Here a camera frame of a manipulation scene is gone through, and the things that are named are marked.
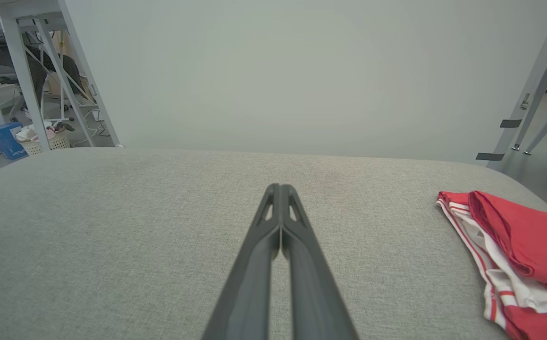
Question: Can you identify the red and white garment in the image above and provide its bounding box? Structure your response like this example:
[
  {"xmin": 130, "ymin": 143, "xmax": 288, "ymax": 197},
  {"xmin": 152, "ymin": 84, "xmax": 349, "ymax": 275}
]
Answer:
[{"xmin": 436, "ymin": 190, "xmax": 547, "ymax": 340}]

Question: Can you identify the dark office chair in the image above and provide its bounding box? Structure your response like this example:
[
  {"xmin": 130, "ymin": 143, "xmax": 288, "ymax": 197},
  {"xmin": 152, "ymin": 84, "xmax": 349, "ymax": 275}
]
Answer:
[{"xmin": 0, "ymin": 40, "xmax": 87, "ymax": 123}]

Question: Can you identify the white woven laundry basket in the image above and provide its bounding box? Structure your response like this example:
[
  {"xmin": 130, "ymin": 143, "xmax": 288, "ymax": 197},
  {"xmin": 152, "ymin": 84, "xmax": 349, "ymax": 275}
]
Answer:
[{"xmin": 16, "ymin": 120, "xmax": 73, "ymax": 155}]

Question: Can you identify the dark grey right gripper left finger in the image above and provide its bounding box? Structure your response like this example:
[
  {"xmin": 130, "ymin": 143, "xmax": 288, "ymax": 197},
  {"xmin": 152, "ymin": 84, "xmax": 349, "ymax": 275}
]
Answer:
[{"xmin": 202, "ymin": 184, "xmax": 281, "ymax": 340}]

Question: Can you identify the white backdrop panel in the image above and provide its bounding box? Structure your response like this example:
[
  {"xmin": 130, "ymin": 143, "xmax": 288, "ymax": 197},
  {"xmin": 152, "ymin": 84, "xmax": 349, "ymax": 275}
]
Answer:
[{"xmin": 59, "ymin": 0, "xmax": 547, "ymax": 163}]

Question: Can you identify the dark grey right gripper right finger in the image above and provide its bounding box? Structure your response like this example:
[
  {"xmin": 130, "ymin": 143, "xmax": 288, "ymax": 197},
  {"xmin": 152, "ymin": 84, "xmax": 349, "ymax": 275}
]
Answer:
[{"xmin": 281, "ymin": 185, "xmax": 359, "ymax": 340}]

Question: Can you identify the blue box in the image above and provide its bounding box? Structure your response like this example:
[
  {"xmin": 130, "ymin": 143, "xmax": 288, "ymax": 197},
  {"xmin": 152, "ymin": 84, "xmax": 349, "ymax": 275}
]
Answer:
[{"xmin": 0, "ymin": 122, "xmax": 28, "ymax": 160}]

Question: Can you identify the white metal table frame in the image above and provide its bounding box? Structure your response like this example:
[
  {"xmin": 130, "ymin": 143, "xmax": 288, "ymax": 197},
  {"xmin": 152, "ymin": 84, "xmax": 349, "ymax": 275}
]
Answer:
[{"xmin": 0, "ymin": 0, "xmax": 123, "ymax": 152}]

